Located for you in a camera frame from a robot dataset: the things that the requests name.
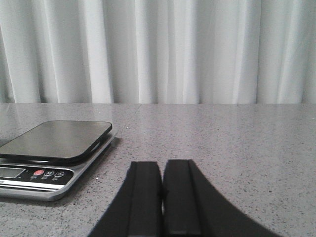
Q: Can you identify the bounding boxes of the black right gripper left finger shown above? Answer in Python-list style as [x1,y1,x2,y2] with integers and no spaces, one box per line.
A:
[89,161,162,237]

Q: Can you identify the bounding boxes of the white pleated curtain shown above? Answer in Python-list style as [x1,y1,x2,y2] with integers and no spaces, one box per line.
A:
[0,0,316,104]

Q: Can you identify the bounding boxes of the black silver kitchen scale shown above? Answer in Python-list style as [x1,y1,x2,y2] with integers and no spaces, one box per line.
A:
[0,120,115,201]

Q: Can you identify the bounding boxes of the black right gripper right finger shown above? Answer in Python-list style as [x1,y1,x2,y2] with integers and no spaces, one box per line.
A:
[163,159,277,237]

